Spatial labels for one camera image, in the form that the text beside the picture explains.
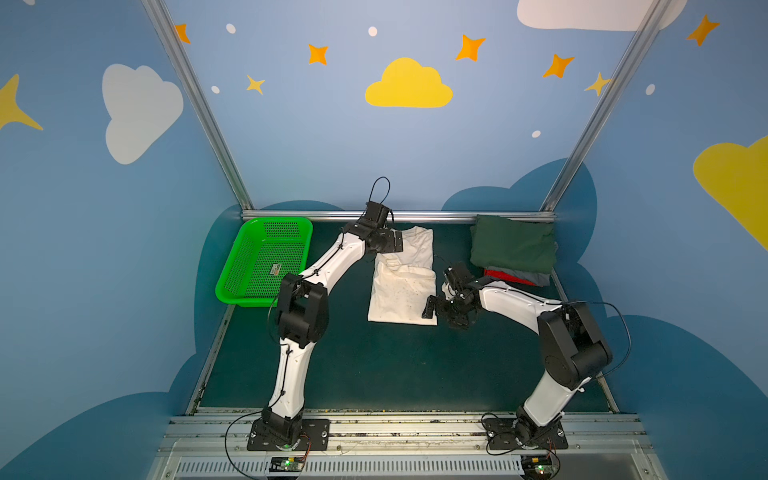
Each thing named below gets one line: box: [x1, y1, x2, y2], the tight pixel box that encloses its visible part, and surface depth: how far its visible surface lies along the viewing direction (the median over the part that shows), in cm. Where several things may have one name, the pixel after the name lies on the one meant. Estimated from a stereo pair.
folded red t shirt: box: [484, 268, 538, 287], surface depth 104 cm
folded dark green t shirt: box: [470, 215, 558, 273], surface depth 107 cm
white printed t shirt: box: [368, 225, 438, 326], surface depth 104 cm
